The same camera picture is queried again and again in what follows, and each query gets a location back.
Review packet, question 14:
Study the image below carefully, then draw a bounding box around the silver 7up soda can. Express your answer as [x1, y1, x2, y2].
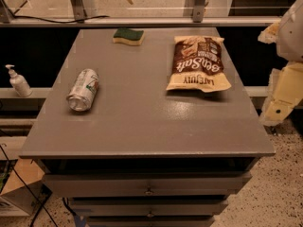
[66, 69, 99, 112]

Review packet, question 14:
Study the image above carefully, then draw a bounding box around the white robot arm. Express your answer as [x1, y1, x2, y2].
[258, 0, 303, 126]

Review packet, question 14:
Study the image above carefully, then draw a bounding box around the brown yellow chip bag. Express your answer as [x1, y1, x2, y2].
[167, 35, 231, 93]

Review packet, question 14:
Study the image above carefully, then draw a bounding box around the top grey drawer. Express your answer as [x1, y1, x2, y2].
[43, 172, 252, 198]

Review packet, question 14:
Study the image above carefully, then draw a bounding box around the grey drawer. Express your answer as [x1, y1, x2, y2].
[43, 172, 252, 198]
[70, 196, 227, 218]

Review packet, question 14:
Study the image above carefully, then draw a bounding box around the green yellow sponge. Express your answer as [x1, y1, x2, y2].
[113, 28, 145, 46]

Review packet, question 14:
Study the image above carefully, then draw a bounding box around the white pump lotion bottle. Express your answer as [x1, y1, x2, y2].
[6, 64, 32, 97]

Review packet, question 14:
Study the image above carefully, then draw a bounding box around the cardboard box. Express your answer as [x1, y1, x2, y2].
[0, 159, 44, 217]

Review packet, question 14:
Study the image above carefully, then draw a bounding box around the grey metal bracket post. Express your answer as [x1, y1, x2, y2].
[183, 0, 206, 23]

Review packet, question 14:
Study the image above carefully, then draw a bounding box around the grey metal frame post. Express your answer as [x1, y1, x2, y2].
[70, 0, 98, 23]

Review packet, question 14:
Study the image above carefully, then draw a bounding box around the black floor cable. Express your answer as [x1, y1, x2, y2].
[0, 144, 60, 227]

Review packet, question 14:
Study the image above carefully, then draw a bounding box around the black cable on ledge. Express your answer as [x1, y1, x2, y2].
[9, 12, 110, 25]

